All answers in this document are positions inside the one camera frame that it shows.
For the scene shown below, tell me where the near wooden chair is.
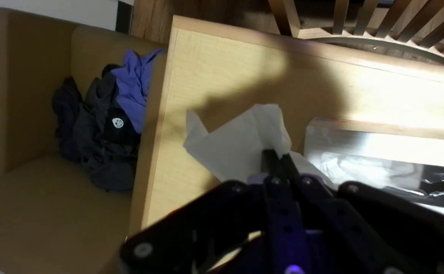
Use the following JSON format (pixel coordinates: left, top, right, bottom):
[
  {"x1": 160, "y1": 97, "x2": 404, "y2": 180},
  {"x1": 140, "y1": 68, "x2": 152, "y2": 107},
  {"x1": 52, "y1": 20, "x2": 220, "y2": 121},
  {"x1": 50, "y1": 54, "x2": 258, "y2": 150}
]
[{"x1": 267, "y1": 0, "x2": 444, "y2": 59}]

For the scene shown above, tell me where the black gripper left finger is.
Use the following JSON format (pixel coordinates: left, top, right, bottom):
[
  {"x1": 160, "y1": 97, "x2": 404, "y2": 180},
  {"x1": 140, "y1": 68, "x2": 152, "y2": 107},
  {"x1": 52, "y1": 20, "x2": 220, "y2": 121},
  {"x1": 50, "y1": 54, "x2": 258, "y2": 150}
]
[{"x1": 120, "y1": 150, "x2": 309, "y2": 274}]

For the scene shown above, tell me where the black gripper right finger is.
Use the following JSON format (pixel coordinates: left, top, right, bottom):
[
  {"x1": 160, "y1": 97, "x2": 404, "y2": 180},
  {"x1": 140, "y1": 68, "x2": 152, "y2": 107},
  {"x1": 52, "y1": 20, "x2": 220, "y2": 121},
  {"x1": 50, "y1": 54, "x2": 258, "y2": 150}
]
[{"x1": 280, "y1": 156, "x2": 444, "y2": 274}]

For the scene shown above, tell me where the white orange tissue box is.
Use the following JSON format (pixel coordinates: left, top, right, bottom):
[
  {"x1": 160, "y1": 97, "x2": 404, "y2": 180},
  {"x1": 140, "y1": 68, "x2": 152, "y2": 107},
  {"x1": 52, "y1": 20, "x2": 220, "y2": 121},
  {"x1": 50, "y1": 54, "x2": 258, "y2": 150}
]
[{"x1": 302, "y1": 119, "x2": 444, "y2": 215}]

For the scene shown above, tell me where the white tissue square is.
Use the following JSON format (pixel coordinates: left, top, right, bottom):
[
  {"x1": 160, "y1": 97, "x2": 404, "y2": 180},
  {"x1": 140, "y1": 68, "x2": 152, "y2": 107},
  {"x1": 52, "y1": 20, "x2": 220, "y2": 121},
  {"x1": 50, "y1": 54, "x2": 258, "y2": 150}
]
[{"x1": 182, "y1": 103, "x2": 330, "y2": 193}]

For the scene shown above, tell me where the black jacket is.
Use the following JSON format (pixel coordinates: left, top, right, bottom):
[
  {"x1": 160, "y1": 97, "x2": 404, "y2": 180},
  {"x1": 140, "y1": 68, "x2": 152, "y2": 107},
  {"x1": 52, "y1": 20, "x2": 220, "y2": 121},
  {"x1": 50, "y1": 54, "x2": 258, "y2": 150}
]
[{"x1": 52, "y1": 65, "x2": 141, "y2": 193}]

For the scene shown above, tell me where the purple cloth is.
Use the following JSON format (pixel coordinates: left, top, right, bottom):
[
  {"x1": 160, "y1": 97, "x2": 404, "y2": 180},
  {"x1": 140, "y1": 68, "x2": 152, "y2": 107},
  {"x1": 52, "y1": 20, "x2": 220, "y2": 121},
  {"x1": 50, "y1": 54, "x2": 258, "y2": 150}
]
[{"x1": 112, "y1": 49, "x2": 163, "y2": 135}]

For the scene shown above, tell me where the wooden table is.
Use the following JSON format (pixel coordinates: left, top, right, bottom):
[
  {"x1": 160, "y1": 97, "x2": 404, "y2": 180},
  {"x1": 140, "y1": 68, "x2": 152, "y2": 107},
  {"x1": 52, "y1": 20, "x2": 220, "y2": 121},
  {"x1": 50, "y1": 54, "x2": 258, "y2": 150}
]
[{"x1": 128, "y1": 16, "x2": 444, "y2": 235}]

